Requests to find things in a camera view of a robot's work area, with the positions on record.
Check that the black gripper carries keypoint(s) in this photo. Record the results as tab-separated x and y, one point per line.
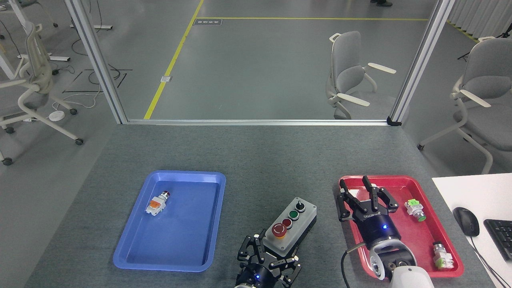
258	278
378	228

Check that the grey control box with buttons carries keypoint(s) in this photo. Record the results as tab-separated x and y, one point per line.
294	232

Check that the red push button orange block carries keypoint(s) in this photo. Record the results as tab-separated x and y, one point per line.
156	204

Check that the red plastic tray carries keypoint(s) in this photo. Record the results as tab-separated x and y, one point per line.
416	240

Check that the blue plastic tray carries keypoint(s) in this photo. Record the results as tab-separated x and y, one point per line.
184	232

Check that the black computer mouse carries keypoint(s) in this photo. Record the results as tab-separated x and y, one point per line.
466	221

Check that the white side table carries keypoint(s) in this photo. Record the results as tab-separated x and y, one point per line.
472	192

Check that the grey office chair white armrests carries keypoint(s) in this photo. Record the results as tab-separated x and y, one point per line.
346	72

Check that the black keyboard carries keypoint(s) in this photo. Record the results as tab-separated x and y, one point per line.
500	238

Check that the large grey office chair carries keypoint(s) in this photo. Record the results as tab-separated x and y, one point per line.
486	80

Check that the black tripod legs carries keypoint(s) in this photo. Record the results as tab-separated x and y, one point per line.
466	54

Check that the person's shoe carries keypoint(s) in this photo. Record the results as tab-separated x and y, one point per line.
383	3

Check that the silver floor outlet plate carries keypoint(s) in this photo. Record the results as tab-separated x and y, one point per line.
166	78

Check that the white pleated curtain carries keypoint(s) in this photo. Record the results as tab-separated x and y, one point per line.
480	16

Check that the white round floor socket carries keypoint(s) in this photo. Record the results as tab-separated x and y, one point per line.
56	115

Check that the white desk foot bar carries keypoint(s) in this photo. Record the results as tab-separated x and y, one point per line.
102	26

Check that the white mesh office chair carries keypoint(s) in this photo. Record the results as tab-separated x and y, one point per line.
38	80

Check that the white desk leg with foot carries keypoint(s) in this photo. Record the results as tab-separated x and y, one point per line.
56	58

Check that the green push button switch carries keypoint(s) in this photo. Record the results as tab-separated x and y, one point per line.
415	210

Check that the silver switch with green block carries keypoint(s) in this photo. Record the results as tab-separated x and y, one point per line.
442	256

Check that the silver aluminium frame rail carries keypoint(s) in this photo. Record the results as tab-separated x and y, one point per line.
256	122

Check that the silver aluminium frame post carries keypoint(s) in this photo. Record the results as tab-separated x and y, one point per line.
422	60
98	60

